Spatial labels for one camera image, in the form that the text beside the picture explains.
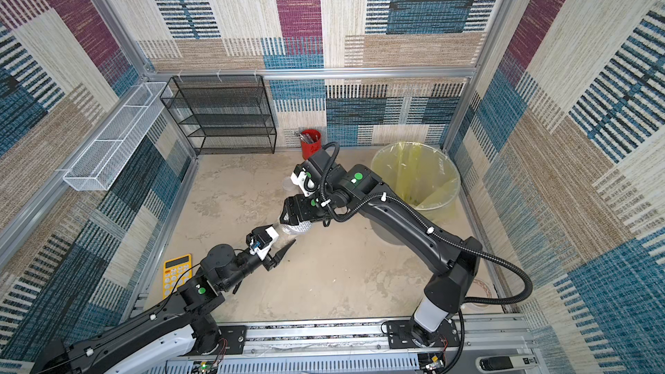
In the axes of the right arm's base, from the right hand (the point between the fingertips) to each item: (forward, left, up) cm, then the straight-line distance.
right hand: (301, 220), depth 68 cm
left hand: (0, +5, -6) cm, 8 cm away
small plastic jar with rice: (+29, +10, -22) cm, 38 cm away
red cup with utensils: (+44, +1, -14) cm, 46 cm away
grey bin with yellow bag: (+18, -37, -5) cm, 41 cm away
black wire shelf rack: (+54, +38, -7) cm, 66 cm away
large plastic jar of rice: (-5, +4, -1) cm, 7 cm away
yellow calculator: (-4, +43, -24) cm, 50 cm away
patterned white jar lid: (-3, -1, +2) cm, 4 cm away
